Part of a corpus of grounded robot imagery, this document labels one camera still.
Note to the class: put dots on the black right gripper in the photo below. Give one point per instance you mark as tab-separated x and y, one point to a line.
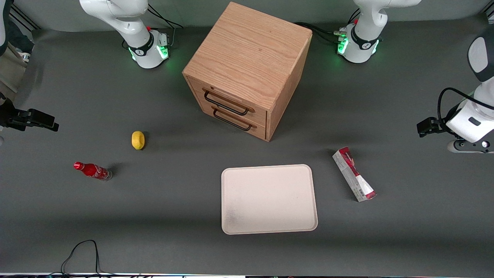
11	116

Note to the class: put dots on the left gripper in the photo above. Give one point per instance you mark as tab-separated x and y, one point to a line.
435	126

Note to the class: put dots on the red cookie box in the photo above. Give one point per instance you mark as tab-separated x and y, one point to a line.
353	173

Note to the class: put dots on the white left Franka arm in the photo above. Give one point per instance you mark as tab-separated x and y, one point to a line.
362	38

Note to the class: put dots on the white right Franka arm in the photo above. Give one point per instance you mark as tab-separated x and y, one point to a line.
135	31

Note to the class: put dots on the cream plastic tray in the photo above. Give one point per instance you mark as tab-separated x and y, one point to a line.
266	200

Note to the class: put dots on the beige fabric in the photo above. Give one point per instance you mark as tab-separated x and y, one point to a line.
9	73

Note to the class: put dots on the red cola bottle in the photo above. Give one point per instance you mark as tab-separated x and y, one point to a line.
92	170

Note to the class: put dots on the yellow lemon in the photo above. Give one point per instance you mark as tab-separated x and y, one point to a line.
138	139

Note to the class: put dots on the wooden drawer front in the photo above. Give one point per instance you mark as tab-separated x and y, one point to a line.
258	129
231	94

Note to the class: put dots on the wooden two-drawer cabinet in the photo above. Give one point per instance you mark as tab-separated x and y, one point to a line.
251	50

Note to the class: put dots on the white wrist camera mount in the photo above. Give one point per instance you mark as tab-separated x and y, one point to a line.
469	146

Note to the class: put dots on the aluminium frame rail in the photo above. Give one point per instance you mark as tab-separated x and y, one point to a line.
490	15
23	17

